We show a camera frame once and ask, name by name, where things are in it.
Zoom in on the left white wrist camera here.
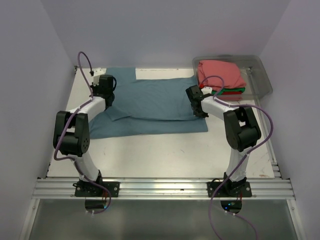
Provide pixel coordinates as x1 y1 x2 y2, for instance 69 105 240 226
89 67 105 86

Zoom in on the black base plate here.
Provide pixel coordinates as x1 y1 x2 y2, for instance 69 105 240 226
206 181 251 198
73 181 120 198

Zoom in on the folded green t-shirt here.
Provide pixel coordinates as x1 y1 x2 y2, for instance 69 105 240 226
212 87 246 95

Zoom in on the folded red t-shirt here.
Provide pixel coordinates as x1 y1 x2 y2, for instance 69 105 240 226
218 91 243 101

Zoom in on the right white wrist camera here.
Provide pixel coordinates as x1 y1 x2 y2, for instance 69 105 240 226
199 83 213 95

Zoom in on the clear plastic bin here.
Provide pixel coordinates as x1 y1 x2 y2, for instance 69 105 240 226
192 54 273 101

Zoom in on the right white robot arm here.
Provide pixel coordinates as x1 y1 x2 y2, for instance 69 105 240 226
185 85 262 197

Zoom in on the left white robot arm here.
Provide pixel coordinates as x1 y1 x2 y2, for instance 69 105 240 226
53 74 117 197

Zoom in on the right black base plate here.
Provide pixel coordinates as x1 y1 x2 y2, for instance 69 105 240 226
206 181 251 198

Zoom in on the folded pink t-shirt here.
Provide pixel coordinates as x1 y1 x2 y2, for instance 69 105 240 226
197 60 247 89

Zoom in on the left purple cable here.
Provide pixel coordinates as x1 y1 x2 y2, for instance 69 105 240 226
53 51 112 215

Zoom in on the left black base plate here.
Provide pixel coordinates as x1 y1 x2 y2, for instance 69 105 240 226
73 181 120 198

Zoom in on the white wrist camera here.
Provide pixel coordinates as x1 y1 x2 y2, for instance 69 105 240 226
89 67 105 86
199 83 213 95

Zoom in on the blue t-shirt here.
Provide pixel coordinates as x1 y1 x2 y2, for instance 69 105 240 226
89 67 208 139

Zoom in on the aluminium mounting rail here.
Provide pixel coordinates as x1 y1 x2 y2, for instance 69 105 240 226
32 177 295 200

